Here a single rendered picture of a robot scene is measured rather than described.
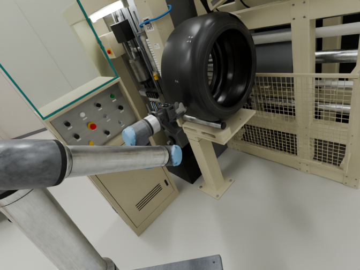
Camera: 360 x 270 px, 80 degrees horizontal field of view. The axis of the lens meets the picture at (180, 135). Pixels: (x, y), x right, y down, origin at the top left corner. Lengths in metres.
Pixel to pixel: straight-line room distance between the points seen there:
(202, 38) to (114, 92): 0.80
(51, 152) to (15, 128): 6.02
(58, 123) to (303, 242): 1.78
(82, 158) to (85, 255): 0.35
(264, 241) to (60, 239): 1.39
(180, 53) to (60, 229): 0.85
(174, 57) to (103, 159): 0.66
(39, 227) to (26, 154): 0.25
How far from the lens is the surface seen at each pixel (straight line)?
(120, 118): 1.66
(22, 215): 0.72
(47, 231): 0.75
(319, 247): 1.81
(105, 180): 1.70
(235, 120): 1.47
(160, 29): 1.40
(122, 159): 0.70
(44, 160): 0.56
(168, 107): 1.03
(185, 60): 1.06
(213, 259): 1.13
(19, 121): 6.38
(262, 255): 1.77
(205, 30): 1.10
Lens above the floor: 1.60
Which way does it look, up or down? 32 degrees down
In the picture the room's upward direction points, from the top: 23 degrees counter-clockwise
